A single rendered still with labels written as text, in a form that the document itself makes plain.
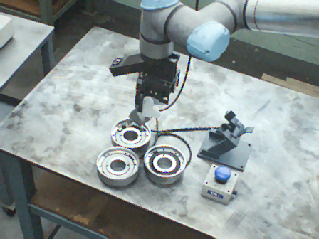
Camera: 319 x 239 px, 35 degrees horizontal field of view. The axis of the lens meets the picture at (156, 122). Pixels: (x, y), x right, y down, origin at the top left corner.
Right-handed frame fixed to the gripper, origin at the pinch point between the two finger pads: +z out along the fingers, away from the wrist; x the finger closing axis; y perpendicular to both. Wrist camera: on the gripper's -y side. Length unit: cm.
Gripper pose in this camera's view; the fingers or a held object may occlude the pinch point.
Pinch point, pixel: (142, 112)
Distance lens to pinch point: 124.5
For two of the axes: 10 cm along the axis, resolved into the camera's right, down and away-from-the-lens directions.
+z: -0.7, 7.0, 7.1
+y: 9.3, 3.0, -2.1
